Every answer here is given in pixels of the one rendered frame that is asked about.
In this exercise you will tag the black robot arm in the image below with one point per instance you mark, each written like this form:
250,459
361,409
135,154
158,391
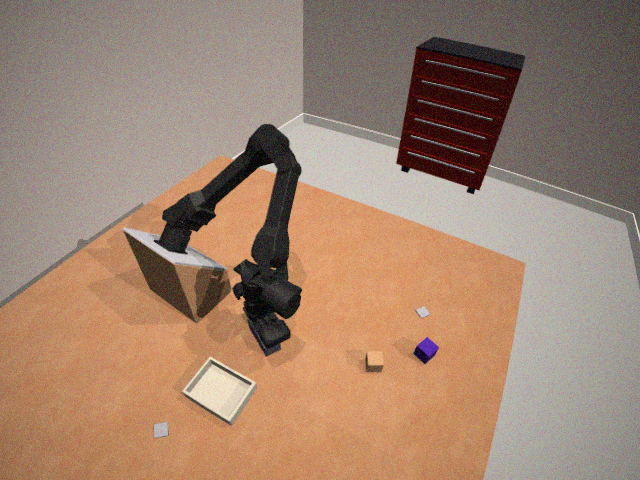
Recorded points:
270,247

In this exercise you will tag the white rectangular tray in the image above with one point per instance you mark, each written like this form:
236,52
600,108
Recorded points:
220,390

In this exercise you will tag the violet cube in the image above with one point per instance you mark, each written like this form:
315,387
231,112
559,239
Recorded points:
426,350

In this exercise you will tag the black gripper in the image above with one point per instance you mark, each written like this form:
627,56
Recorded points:
272,331

